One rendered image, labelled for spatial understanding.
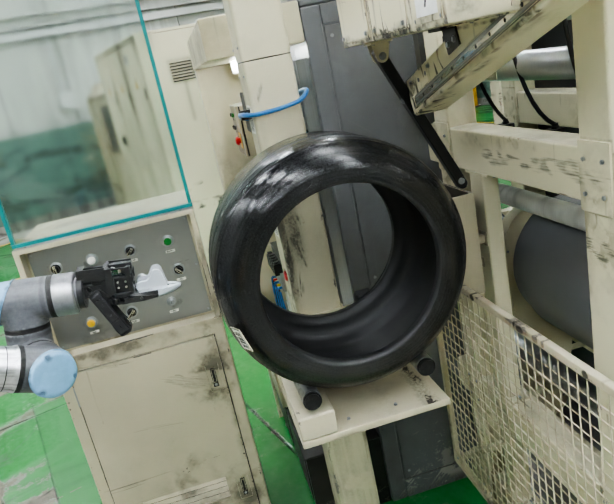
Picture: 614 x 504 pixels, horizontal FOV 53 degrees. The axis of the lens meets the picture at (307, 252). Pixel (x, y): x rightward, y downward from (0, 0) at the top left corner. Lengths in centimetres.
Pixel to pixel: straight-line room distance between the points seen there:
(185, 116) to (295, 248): 336
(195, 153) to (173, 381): 308
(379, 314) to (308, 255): 25
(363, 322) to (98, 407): 96
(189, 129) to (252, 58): 337
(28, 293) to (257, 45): 79
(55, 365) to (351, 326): 76
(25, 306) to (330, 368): 65
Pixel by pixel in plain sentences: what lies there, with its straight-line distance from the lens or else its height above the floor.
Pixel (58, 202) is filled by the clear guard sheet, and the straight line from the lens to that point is 199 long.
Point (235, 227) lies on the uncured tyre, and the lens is 126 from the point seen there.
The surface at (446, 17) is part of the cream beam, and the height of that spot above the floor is 165.
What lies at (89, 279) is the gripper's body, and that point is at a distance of 137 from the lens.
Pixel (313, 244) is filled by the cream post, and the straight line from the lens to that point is 169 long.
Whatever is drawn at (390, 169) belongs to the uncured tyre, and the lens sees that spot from 129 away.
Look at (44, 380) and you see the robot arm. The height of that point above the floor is 117.
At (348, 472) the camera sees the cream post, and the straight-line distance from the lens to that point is 202.
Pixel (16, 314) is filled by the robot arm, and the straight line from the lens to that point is 138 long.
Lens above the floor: 163
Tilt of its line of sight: 17 degrees down
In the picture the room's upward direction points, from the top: 12 degrees counter-clockwise
